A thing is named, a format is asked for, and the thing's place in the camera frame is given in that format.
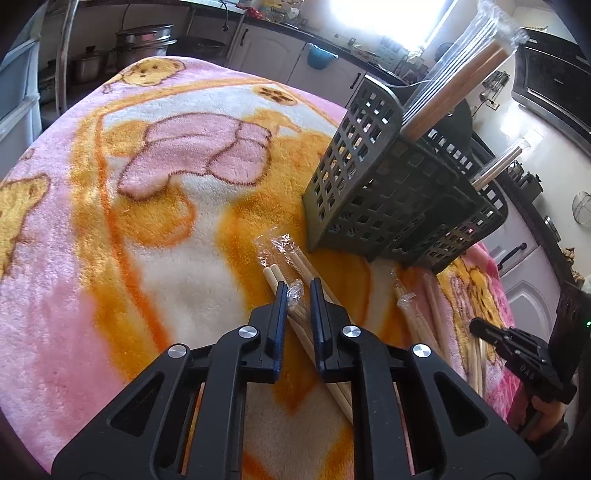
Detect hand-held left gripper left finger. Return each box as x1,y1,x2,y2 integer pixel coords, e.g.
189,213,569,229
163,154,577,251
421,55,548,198
51,291,290,480

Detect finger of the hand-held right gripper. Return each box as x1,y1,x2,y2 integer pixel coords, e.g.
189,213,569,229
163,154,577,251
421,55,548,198
469,318,512,354
502,327,551,366

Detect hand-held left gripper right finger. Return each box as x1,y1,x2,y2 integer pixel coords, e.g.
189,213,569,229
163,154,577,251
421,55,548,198
309,277,541,480

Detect wooden chopstick pair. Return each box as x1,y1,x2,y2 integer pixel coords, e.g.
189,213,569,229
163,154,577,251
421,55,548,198
471,141,529,191
270,233,343,309
389,267,441,358
422,272,485,398
255,236,355,424
285,279,319,337

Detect dark grey utensil holder basket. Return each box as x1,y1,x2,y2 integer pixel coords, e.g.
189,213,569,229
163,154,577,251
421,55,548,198
301,74,509,274

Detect hanging kitchen utensils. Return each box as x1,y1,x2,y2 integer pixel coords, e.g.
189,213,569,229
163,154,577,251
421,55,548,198
480,71,509,110

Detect person's right hand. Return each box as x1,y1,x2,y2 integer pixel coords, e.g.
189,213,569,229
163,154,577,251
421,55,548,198
530,399,570,448

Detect round mesh strainer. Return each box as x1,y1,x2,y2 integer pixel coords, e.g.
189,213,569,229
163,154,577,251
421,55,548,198
573,191,591,225

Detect pink and orange printed blanket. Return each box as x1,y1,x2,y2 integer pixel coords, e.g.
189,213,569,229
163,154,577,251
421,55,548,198
0,55,518,472

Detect steel kettle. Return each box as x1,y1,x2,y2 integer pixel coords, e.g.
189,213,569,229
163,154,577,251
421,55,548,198
508,167,542,200

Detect bundle of wrapped chopsticks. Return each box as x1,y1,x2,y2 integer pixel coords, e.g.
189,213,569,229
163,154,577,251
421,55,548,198
401,0,522,141

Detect black range hood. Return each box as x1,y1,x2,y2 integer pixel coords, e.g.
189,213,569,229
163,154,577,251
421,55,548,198
512,28,591,145

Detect blue hanging bin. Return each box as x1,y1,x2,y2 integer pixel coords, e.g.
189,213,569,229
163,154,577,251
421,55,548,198
306,43,339,71

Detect black wok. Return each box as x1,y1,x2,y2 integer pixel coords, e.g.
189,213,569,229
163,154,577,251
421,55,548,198
178,39,227,59

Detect kitchen window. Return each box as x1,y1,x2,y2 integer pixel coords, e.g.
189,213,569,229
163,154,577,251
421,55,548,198
330,0,452,48

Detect stacked steel pots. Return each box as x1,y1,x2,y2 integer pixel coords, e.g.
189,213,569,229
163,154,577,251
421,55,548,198
115,24,178,70

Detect small steel pot with lid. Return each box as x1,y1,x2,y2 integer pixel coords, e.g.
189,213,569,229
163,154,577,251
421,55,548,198
71,45,108,85

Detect metal kitchen rack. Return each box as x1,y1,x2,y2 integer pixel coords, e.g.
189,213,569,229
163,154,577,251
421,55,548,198
39,0,116,115

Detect white plastic drawer unit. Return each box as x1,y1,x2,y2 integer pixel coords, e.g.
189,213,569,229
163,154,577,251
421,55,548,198
0,0,48,157

